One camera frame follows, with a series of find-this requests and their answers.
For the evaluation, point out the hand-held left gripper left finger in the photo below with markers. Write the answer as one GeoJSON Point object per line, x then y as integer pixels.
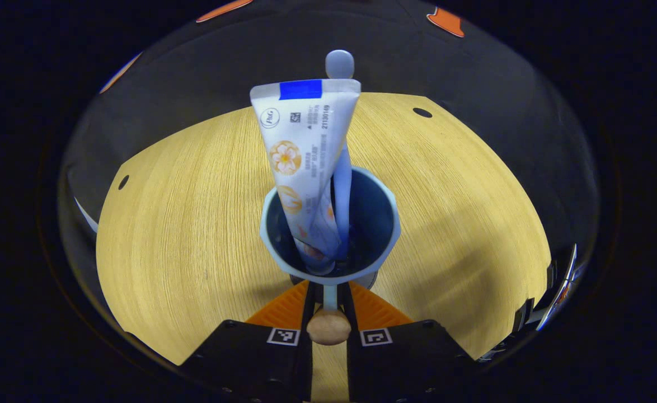
{"type": "Point", "coordinates": [304, 299]}

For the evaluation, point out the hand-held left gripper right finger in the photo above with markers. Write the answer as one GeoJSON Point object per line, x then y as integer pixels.
{"type": "Point", "coordinates": [352, 305]}

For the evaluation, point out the white toothpaste tube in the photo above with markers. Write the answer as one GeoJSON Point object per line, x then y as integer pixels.
{"type": "Point", "coordinates": [300, 145]}

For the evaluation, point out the white toothbrush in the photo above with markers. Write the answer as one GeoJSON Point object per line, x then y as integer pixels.
{"type": "Point", "coordinates": [339, 64]}

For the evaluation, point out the black backdrop cloth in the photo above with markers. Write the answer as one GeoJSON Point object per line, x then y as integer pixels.
{"type": "Point", "coordinates": [194, 67]}

